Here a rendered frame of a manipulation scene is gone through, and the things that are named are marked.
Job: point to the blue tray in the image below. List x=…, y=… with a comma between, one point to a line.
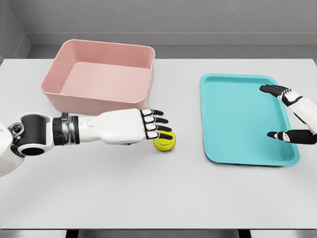
x=242, y=119

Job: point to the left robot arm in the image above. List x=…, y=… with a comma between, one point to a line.
x=49, y=131

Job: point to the pink basket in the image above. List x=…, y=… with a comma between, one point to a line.
x=104, y=74

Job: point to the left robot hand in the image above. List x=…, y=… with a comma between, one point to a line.
x=126, y=126

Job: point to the yellow tennis ball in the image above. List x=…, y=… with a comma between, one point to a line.
x=166, y=145

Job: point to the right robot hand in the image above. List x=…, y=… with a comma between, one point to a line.
x=294, y=101

